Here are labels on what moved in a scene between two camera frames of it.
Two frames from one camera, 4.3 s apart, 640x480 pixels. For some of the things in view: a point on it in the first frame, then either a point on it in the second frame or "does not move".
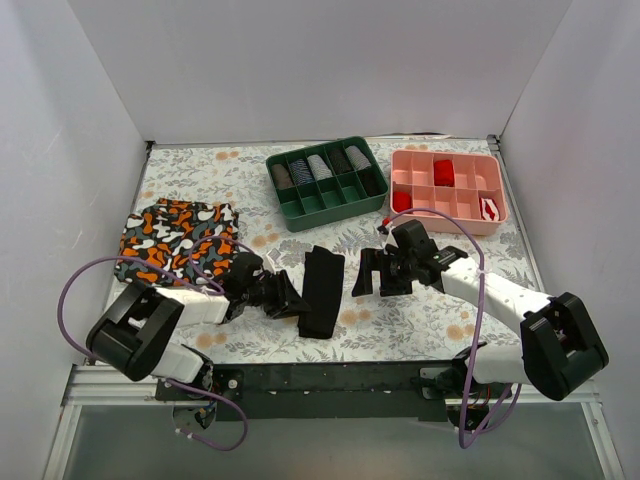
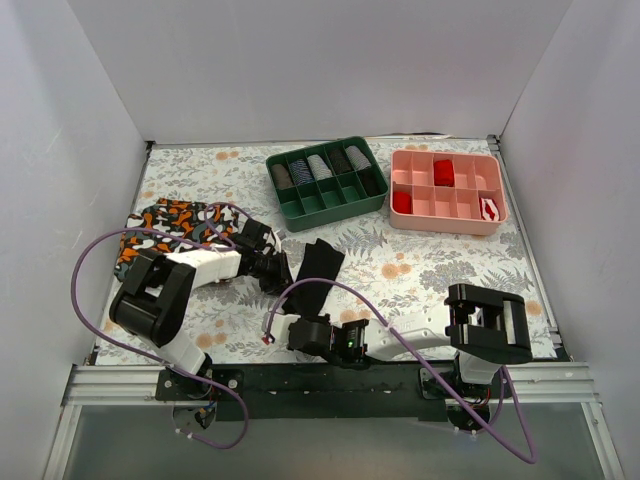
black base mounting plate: x=330 y=391 does not move
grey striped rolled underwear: x=320 y=170 does not move
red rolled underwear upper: x=444 y=173 does not move
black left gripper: x=276 y=293 → x=279 y=273
